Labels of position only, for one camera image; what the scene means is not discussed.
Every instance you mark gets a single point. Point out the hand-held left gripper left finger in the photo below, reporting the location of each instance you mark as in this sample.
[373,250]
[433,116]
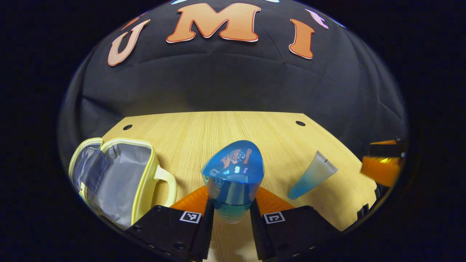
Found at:
[207,225]

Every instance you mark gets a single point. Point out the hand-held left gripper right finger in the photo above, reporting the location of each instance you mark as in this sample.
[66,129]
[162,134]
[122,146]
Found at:
[256,229]

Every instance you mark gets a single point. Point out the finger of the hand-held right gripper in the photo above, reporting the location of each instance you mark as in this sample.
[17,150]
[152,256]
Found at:
[382,169]

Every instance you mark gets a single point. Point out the blue capped bottle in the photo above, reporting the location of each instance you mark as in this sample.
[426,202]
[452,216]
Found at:
[233,178]

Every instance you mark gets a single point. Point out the blue translucent squeeze tube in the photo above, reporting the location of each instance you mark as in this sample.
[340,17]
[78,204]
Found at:
[313,176]

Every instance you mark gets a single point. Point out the cream yellow suitcase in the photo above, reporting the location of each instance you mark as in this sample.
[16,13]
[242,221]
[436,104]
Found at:
[123,174]

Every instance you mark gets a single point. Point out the black backdrop cloth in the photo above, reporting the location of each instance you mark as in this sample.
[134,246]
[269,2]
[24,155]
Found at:
[218,80]

